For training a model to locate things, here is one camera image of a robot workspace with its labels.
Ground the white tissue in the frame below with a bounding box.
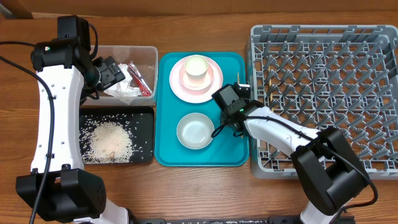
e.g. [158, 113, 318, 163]
[104, 63, 142, 97]

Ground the red sauce packet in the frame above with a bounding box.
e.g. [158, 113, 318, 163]
[127, 61, 152, 96]

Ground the grey bowl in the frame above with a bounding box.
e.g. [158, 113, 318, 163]
[177, 113, 215, 150]

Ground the white cup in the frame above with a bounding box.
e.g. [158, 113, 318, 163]
[183, 55, 208, 85]

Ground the rice pile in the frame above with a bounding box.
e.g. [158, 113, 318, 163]
[79, 112, 154, 164]

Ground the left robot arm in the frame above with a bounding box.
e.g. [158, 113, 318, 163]
[16, 35, 134, 223]

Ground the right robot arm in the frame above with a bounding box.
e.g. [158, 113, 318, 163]
[212, 99, 373, 223]

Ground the grey dishwasher rack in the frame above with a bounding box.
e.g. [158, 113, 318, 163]
[246, 25, 397, 180]

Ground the teal serving tray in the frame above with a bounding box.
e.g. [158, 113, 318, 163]
[154, 52, 249, 167]

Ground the clear plastic bin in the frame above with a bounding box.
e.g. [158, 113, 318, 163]
[84, 45, 158, 107]

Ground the large white plate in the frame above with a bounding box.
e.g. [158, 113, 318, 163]
[169, 56, 223, 103]

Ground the black plastic tray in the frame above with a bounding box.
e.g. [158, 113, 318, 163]
[77, 106, 155, 165]

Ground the small pink plate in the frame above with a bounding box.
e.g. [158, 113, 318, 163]
[179, 64, 214, 91]

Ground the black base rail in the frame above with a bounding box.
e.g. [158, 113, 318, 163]
[127, 215, 356, 224]

